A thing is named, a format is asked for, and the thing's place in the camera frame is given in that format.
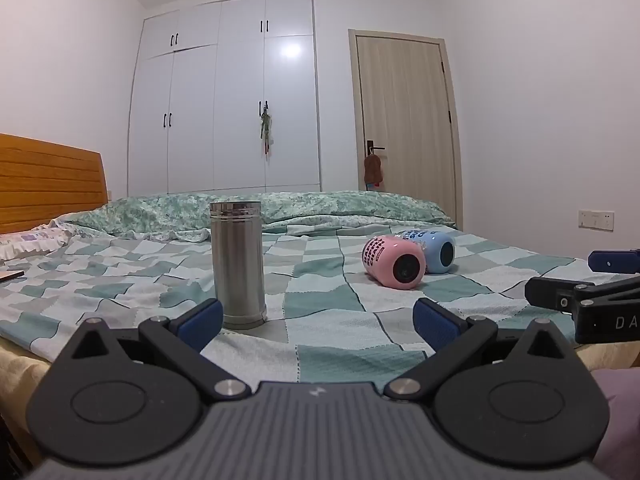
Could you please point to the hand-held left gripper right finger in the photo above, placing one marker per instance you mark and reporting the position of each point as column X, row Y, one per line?
column 436, row 325

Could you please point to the white wall socket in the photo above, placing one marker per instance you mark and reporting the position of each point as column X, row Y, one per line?
column 596, row 220

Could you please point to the flat dark phone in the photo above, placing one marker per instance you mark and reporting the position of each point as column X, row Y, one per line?
column 10, row 275

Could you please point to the stainless steel thermos cup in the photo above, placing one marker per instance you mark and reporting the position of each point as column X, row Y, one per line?
column 237, row 265

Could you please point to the beige wooden door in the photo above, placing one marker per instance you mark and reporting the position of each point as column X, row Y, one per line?
column 405, row 125

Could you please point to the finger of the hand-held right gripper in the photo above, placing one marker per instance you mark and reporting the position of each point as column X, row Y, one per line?
column 612, row 261
column 550, row 292

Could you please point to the purple cloth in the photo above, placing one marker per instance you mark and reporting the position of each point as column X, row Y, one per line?
column 617, row 410

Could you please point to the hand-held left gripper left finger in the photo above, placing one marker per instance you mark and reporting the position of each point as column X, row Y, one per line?
column 199, row 324

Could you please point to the wooden headboard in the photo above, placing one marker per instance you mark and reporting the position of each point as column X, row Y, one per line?
column 50, row 185

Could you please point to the white wardrobe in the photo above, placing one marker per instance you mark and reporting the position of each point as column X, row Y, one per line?
column 220, row 100

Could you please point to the green floral quilt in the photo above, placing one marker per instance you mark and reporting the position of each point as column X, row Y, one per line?
column 300, row 207

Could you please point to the green hanging ornament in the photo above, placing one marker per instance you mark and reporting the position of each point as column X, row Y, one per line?
column 265, row 127

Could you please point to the pink cup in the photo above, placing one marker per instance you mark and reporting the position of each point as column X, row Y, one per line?
column 395, row 261

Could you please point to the green checkered blanket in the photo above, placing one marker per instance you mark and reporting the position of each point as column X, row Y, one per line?
column 325, row 305

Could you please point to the floral pillow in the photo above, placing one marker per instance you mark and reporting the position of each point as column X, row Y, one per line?
column 30, row 242

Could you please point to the light blue cup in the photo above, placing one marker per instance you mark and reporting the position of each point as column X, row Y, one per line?
column 435, row 249

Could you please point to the brown hanging plush toy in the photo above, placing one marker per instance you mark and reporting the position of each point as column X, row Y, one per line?
column 373, row 170

